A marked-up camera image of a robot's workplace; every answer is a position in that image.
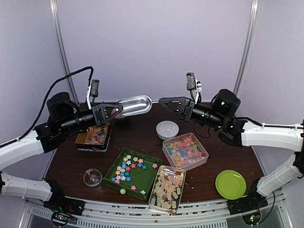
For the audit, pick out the pink tin of star candies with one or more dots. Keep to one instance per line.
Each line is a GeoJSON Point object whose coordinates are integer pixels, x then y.
{"type": "Point", "coordinates": [185, 152]}

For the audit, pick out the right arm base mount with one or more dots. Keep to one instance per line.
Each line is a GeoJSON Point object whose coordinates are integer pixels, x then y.
{"type": "Point", "coordinates": [249, 207]}

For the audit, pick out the clear plastic jar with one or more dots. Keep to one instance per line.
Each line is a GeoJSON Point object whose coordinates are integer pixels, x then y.
{"type": "Point", "coordinates": [93, 178]}

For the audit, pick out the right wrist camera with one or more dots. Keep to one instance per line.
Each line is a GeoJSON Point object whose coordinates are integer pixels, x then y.
{"type": "Point", "coordinates": [194, 86]}

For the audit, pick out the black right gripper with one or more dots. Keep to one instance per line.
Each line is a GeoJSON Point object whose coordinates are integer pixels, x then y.
{"type": "Point", "coordinates": [185, 105]}

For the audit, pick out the white bowl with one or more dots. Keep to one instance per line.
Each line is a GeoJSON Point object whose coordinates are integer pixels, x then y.
{"type": "Point", "coordinates": [167, 129]}

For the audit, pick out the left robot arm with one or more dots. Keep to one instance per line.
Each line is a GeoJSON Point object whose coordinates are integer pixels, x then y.
{"type": "Point", "coordinates": [40, 139]}

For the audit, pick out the left aluminium corner post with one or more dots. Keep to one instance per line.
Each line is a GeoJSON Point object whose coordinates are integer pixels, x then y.
{"type": "Point", "coordinates": [62, 51]}

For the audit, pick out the green ball candy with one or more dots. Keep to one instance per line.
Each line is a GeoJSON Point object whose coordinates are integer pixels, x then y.
{"type": "Point", "coordinates": [122, 191]}

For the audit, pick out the lime green plate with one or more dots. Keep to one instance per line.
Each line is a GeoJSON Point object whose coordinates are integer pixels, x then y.
{"type": "Point", "coordinates": [230, 184]}

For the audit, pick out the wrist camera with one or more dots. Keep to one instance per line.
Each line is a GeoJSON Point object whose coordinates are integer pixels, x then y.
{"type": "Point", "coordinates": [92, 93]}
{"type": "Point", "coordinates": [194, 86]}

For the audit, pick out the aluminium corner post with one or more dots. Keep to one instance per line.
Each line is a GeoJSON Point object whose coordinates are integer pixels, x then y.
{"type": "Point", "coordinates": [62, 51]}
{"type": "Point", "coordinates": [248, 45]}

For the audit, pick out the front aluminium rail frame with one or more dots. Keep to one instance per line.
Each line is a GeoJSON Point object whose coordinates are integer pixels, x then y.
{"type": "Point", "coordinates": [204, 214]}

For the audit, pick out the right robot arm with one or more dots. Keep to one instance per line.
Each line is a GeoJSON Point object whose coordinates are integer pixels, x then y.
{"type": "Point", "coordinates": [245, 132]}

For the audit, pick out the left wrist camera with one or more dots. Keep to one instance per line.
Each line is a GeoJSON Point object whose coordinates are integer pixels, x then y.
{"type": "Point", "coordinates": [92, 93]}

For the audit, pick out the metal scoop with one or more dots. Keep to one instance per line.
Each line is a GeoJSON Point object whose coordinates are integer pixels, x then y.
{"type": "Point", "coordinates": [135, 105]}

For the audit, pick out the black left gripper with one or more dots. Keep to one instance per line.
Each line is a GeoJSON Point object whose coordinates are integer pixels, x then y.
{"type": "Point", "coordinates": [99, 111]}

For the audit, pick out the red patterned small bowl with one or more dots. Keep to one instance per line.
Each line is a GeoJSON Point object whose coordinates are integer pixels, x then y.
{"type": "Point", "coordinates": [118, 117]}

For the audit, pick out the right aluminium corner post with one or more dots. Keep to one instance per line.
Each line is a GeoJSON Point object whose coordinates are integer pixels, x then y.
{"type": "Point", "coordinates": [248, 45]}

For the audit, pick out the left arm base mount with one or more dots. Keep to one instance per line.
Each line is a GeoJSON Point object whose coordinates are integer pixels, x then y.
{"type": "Point", "coordinates": [64, 209]}

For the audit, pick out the green tray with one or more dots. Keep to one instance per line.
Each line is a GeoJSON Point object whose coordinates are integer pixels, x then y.
{"type": "Point", "coordinates": [134, 172]}

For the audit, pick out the cream tin of popsicle candies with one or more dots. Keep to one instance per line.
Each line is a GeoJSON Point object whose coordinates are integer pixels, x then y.
{"type": "Point", "coordinates": [167, 189]}

